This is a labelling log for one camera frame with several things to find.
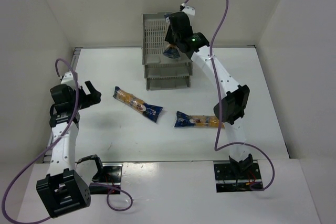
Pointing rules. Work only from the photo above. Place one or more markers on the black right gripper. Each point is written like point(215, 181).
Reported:
point(171, 39)

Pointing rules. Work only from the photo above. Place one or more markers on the aluminium rail left edge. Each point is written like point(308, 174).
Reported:
point(64, 118)

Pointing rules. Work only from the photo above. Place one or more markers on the pasta bag table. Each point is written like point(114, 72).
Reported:
point(198, 121)

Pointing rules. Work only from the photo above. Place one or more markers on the pasta bag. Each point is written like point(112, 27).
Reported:
point(170, 51)
point(149, 111)

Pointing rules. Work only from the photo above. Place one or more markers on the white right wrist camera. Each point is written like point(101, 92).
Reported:
point(188, 10)

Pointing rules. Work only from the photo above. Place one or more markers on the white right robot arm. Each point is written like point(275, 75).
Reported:
point(233, 96)

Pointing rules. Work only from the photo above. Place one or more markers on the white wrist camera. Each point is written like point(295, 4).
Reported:
point(188, 10)
point(69, 79)

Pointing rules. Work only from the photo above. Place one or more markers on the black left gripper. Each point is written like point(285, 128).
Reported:
point(85, 95)

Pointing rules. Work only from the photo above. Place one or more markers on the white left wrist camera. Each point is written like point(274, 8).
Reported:
point(69, 79)

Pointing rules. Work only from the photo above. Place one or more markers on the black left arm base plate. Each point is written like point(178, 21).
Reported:
point(110, 174)

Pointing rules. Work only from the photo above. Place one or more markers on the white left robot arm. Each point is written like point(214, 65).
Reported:
point(63, 191)

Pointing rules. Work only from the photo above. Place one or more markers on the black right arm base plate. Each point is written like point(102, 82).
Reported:
point(228, 182)

